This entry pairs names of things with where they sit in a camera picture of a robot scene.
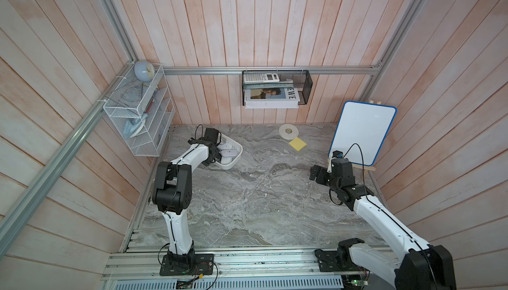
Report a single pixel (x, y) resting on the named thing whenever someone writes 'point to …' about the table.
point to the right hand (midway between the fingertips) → (319, 168)
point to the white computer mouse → (229, 152)
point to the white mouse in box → (225, 145)
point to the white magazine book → (271, 98)
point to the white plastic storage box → (227, 162)
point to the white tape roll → (288, 132)
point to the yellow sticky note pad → (297, 144)
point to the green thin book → (268, 85)
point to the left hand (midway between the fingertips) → (212, 156)
